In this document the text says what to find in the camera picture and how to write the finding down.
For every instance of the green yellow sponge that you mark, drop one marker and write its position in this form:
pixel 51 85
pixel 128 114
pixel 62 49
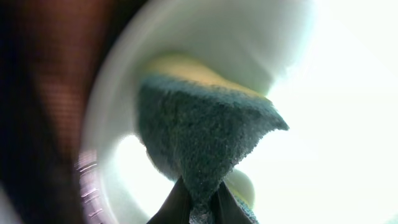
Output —
pixel 197 125

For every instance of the round black tray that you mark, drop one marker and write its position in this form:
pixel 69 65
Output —
pixel 89 184

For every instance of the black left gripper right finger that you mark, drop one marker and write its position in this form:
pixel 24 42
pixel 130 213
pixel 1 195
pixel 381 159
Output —
pixel 226 209

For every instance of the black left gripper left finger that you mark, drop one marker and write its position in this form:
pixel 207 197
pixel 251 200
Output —
pixel 176 208

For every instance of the mint green plate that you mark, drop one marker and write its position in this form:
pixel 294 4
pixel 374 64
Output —
pixel 328 67

